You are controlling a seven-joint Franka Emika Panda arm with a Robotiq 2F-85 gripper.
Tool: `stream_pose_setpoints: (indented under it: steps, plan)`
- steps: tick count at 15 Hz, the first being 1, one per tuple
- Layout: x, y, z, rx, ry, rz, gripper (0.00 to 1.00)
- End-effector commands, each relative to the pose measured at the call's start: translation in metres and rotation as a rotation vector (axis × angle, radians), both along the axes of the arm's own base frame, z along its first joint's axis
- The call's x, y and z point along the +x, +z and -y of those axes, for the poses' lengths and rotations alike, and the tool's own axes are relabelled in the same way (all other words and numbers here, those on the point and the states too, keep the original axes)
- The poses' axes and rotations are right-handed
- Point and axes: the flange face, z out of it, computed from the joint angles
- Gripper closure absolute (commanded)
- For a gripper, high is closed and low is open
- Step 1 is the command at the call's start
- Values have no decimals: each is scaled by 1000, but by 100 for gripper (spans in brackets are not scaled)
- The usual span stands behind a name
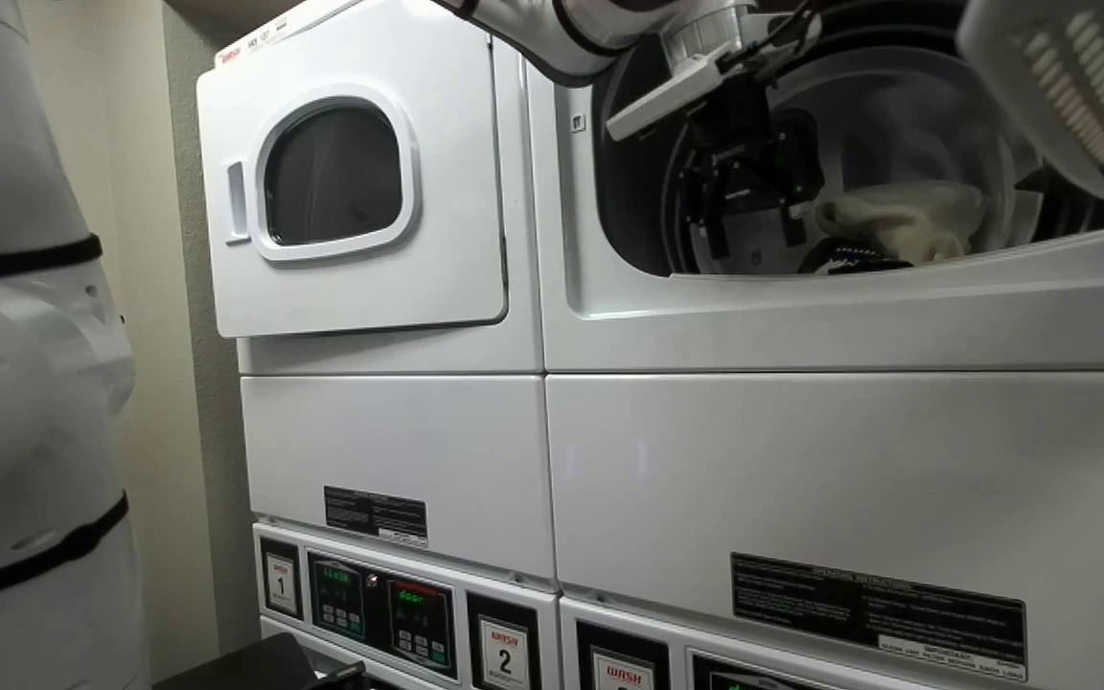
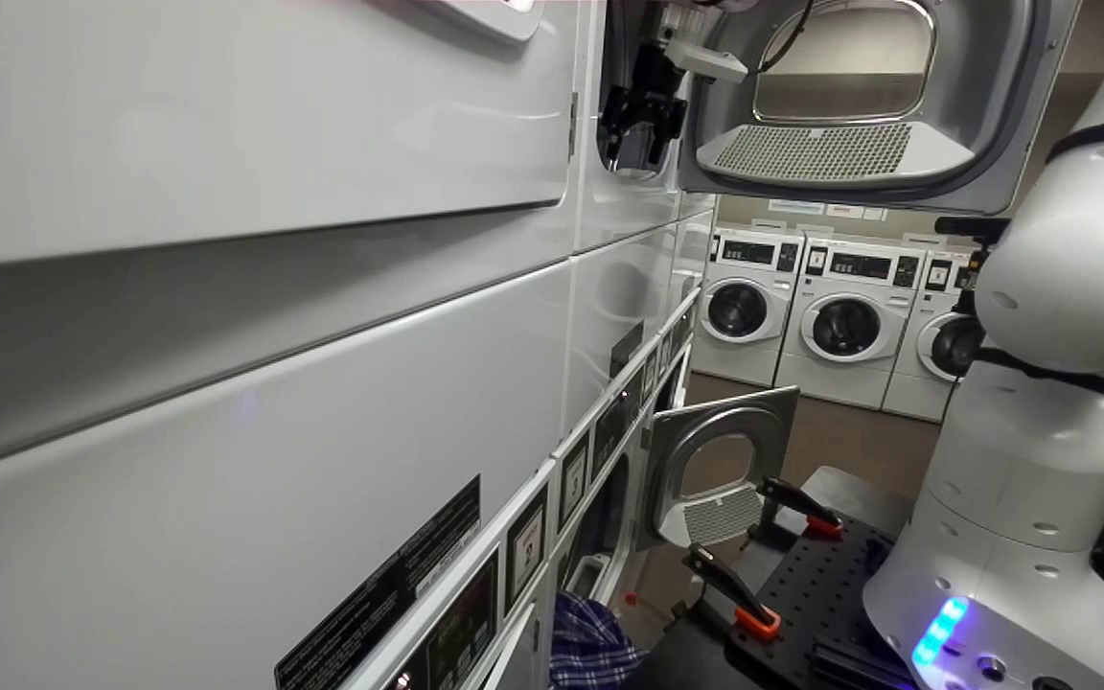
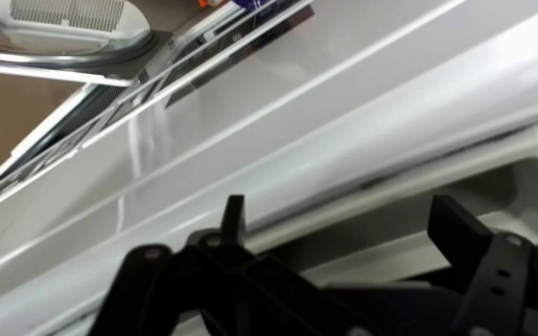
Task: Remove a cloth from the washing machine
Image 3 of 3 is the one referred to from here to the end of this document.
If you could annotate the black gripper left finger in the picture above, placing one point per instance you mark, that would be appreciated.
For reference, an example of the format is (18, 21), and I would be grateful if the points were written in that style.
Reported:
(175, 291)

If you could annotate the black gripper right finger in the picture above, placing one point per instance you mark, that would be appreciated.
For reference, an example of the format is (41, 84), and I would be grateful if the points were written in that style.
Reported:
(504, 286)

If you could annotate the blue plaid cloth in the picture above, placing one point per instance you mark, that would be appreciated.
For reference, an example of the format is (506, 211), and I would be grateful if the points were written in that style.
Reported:
(246, 2)

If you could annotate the white stacked dryer open doors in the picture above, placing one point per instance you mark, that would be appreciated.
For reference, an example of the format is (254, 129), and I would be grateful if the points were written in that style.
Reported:
(317, 123)

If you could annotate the small open dryer door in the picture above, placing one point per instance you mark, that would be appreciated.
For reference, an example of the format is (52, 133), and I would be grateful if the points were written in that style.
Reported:
(63, 24)

